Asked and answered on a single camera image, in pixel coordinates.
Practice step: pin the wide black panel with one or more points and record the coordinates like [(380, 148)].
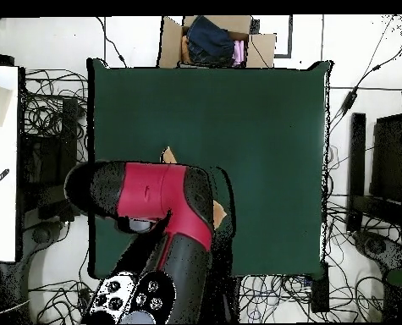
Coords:
[(388, 159)]

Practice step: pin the black metal rack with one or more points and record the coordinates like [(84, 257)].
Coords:
[(68, 135)]

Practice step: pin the white table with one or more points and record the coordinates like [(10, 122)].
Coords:
[(1, 220)]

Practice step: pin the black power strip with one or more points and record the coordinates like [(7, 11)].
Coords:
[(84, 296), (320, 291)]

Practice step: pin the blue denim jeans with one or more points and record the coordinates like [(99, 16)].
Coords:
[(210, 40)]

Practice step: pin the pink garment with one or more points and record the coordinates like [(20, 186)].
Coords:
[(238, 52)]

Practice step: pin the narrow black panel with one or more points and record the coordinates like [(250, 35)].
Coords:
[(357, 162)]

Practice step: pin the brown cardboard box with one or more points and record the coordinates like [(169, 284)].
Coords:
[(170, 47)]

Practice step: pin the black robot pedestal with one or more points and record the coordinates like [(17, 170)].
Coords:
[(232, 299)]

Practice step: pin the dark green table cloth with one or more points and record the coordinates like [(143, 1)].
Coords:
[(254, 135)]

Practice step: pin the folded tan garment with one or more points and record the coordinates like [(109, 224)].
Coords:
[(185, 50)]

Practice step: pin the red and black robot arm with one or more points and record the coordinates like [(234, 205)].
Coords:
[(153, 189)]

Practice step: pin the tan terry towel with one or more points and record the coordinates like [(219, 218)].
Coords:
[(168, 157)]

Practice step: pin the black power adapter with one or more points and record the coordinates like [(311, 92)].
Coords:
[(350, 101)]

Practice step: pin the small black block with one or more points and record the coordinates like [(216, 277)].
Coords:
[(254, 26)]

